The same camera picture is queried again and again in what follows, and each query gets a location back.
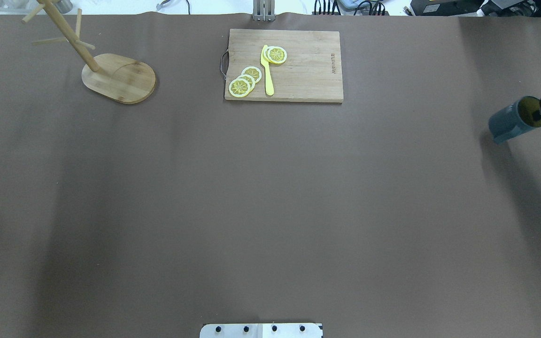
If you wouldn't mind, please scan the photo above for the top lemon slice pair front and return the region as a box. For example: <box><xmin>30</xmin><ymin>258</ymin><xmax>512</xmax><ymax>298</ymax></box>
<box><xmin>265</xmin><ymin>46</ymin><xmax>287</xmax><ymax>64</ymax></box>

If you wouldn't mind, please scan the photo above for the hidden back lemon slice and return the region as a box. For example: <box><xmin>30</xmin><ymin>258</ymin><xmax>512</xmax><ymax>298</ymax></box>
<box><xmin>261</xmin><ymin>45</ymin><xmax>271</xmax><ymax>63</ymax></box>

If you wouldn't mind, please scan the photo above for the yellow plastic knife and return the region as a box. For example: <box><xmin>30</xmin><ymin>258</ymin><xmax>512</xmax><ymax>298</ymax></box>
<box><xmin>260</xmin><ymin>47</ymin><xmax>275</xmax><ymax>96</ymax></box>

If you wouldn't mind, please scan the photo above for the bamboo cutting board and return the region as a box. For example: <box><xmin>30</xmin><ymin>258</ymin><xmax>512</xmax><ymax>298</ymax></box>
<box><xmin>224</xmin><ymin>29</ymin><xmax>344</xmax><ymax>103</ymax></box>

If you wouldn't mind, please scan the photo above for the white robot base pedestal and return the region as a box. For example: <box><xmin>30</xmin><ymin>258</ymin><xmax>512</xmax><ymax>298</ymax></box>
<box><xmin>199</xmin><ymin>323</ymin><xmax>324</xmax><ymax>338</ymax></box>

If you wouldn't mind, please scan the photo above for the middle lemon slice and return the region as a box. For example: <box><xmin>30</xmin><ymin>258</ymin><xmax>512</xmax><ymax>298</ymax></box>
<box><xmin>238</xmin><ymin>74</ymin><xmax>256</xmax><ymax>90</ymax></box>

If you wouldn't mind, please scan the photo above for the lemon slice near handle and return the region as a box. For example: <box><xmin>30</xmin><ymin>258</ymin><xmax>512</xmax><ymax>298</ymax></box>
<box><xmin>228</xmin><ymin>78</ymin><xmax>251</xmax><ymax>98</ymax></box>

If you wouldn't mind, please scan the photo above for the blue-grey cup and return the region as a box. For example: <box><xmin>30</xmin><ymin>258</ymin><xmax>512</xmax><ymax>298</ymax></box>
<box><xmin>488</xmin><ymin>96</ymin><xmax>541</xmax><ymax>144</ymax></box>

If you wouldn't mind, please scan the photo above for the wooden cup storage rack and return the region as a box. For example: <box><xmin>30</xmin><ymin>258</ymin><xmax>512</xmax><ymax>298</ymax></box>
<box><xmin>21</xmin><ymin>0</ymin><xmax>157</xmax><ymax>105</ymax></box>

